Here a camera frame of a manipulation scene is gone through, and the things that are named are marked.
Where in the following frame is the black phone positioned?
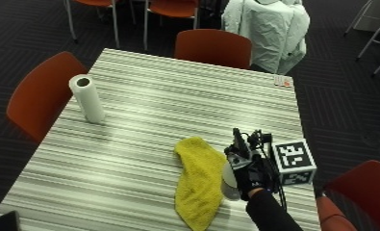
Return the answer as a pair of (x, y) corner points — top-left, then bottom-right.
(0, 210), (22, 231)

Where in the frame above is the grey metal chair frame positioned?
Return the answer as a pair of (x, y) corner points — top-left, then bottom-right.
(342, 0), (380, 78)

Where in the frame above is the red chair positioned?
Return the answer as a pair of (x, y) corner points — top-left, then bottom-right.
(314, 159), (380, 231)
(142, 0), (201, 51)
(5, 50), (89, 144)
(173, 28), (254, 70)
(62, 0), (122, 50)

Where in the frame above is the white marker cube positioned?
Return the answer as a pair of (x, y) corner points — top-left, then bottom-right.
(271, 139), (319, 187)

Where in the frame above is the white jacket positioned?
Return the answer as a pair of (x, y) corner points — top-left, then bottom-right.
(221, 0), (312, 76)

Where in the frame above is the black glove cable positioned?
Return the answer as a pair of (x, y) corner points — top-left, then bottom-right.
(247, 129), (290, 211)

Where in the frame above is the small white card packet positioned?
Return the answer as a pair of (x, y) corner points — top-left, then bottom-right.
(272, 74), (294, 89)

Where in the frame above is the white paper towel roll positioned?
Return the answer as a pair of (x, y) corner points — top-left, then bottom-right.
(68, 73), (108, 125)

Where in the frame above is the yellow towel cloth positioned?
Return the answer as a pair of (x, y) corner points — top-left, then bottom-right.
(173, 136), (229, 231)

